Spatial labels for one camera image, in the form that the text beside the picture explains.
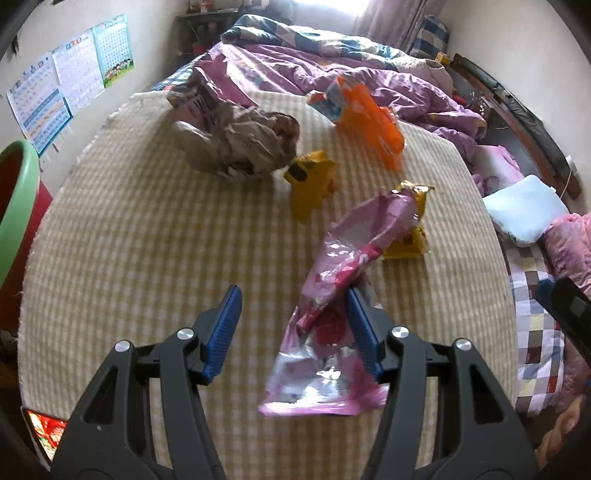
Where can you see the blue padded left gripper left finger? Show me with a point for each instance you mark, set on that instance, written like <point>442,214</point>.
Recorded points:
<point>141,417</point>

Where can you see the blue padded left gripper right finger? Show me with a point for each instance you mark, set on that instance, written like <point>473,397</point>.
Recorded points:
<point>478,434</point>

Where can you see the pink foil wrapper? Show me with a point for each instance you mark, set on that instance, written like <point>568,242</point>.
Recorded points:
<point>319,370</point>

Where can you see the yellow snack box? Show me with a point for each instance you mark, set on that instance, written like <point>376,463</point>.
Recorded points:
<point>312,179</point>

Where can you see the brown paper bag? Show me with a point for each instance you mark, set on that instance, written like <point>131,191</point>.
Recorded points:
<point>236,142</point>

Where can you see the orange plastic wrapper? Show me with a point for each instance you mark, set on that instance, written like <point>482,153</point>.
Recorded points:
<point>348,104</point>

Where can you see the pink printed snack bag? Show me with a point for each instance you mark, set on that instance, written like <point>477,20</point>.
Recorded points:
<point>207,88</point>

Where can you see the person's right hand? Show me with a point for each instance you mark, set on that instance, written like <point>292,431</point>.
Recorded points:
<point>555,439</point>

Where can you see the smartphone with lit screen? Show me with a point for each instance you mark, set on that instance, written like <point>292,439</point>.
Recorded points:
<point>46,433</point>

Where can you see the colourful patchwork sheet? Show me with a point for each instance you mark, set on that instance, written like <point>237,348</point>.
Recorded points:
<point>540,341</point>

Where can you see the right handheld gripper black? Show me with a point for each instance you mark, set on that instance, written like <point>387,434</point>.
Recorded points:
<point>570,308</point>

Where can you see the beige checkered mat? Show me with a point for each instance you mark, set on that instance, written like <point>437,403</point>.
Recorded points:
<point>137,243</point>

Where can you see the light blue pillow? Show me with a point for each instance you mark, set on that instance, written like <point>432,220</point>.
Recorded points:
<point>524,211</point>

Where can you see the red bin with green rim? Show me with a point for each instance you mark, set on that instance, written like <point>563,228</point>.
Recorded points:
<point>24,201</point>

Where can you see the dark wooden headboard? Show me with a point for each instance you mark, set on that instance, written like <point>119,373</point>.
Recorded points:
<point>514,126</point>

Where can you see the left learning chart poster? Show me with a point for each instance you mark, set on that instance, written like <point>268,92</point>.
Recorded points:
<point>38,103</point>

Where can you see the learning chart poster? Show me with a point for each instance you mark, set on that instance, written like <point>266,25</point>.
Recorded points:
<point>78,71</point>
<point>38,103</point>

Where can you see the blue plaid bedsheet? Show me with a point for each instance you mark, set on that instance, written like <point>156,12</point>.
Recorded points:
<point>180,76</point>

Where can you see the purple quilt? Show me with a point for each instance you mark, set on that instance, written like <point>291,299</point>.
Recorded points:
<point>287,70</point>

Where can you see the middle learning chart poster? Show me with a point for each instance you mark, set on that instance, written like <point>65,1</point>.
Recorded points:
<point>78,71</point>

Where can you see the plaid pillow by curtain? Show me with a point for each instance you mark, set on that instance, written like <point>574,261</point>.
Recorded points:
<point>432,38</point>

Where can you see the right green learning poster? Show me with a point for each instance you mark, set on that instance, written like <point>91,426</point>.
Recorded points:
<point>113,48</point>

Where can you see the dark side desk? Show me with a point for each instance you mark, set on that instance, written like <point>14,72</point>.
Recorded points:
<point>196,32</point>

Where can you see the right pink curtain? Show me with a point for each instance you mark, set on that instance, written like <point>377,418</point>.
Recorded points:
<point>395,22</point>

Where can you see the blue patchwork blanket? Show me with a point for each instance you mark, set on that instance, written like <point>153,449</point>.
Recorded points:
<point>252,28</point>

